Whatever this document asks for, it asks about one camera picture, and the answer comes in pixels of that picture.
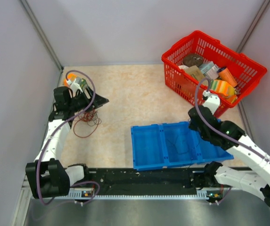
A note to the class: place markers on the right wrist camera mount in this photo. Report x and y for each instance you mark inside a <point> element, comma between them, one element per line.
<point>210,105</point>

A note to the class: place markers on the small green box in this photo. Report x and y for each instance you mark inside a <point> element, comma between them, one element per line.
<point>84,83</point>

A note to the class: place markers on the brown round lid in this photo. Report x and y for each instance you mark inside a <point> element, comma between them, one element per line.
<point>193,59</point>

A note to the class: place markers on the brown cardboard box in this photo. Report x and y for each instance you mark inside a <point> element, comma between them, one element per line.
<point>195,73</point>

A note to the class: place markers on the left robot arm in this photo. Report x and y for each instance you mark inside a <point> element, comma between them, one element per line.
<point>46,175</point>

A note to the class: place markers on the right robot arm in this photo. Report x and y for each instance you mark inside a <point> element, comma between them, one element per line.
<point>232,139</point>

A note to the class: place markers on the pale blue packet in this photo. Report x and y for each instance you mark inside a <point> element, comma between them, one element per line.
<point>209,69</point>

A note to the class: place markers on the striped colourful sponge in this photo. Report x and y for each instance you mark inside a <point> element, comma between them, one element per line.
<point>224,90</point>

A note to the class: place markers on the right aluminium corner post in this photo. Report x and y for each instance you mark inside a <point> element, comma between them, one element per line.
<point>260,13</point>

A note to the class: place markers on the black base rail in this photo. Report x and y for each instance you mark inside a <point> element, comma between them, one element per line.
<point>127,181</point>

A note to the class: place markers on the red plastic shopping basket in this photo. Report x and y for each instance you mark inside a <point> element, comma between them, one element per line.
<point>246,71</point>

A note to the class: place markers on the left aluminium corner post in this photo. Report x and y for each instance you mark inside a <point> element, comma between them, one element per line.
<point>40,32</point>

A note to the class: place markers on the orange striped sponge block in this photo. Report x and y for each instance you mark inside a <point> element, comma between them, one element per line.
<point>68,78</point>

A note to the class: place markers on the orange cylindrical can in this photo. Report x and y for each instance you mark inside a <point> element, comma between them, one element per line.
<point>226,75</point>

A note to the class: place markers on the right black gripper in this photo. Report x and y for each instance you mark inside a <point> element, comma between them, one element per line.
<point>192,125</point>

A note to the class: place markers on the aluminium corner post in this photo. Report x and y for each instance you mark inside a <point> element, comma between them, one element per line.
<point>260,13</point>
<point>40,32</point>

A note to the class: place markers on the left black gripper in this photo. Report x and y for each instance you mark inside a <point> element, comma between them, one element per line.
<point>99,101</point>

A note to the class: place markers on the blue three-compartment plastic tray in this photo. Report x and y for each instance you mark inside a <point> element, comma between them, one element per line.
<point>171,145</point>

